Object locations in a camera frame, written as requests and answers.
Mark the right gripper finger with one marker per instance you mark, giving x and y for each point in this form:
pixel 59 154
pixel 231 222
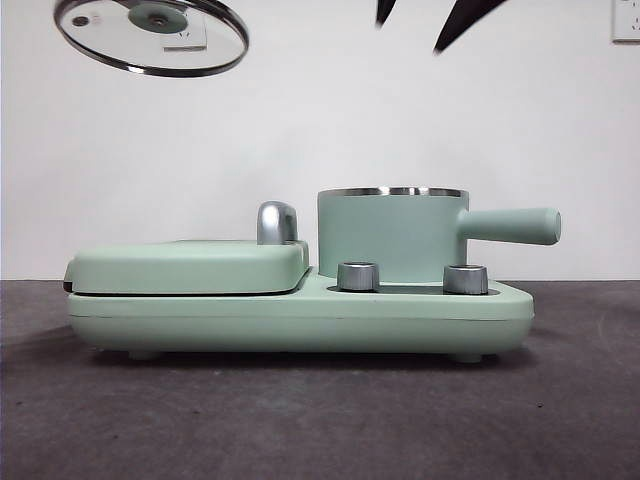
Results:
pixel 467 17
pixel 385 9

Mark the glass pot lid green knob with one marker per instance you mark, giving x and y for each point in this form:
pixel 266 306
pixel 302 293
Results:
pixel 155 20

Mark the silver control knob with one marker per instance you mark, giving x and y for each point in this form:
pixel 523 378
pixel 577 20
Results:
pixel 358 276
pixel 465 280

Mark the green griddle cover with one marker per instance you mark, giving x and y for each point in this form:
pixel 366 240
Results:
pixel 190 267

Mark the green breakfast machine base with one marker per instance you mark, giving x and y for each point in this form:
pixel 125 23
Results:
pixel 200 320

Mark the white wall socket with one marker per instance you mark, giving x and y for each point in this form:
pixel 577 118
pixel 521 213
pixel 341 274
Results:
pixel 627 22
pixel 196 39

